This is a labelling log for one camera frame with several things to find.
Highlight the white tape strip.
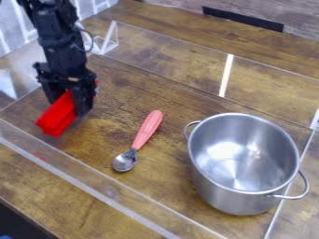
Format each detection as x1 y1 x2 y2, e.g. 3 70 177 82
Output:
218 54 235 97

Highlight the clear acrylic front barrier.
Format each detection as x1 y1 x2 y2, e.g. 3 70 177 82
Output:
0 119 227 239

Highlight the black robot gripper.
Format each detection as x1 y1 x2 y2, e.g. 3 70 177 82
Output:
32 40 100 118

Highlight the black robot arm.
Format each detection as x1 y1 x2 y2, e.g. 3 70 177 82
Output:
16 0 98 117

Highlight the red plastic block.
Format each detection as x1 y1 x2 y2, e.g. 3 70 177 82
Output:
36 91 76 136

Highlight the silver metal pot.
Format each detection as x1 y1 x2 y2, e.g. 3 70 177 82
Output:
183 113 306 216

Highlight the spoon with pink handle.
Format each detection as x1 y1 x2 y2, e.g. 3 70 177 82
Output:
112 110 163 173

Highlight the black strip on wall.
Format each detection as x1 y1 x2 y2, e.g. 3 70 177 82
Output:
202 7 285 33

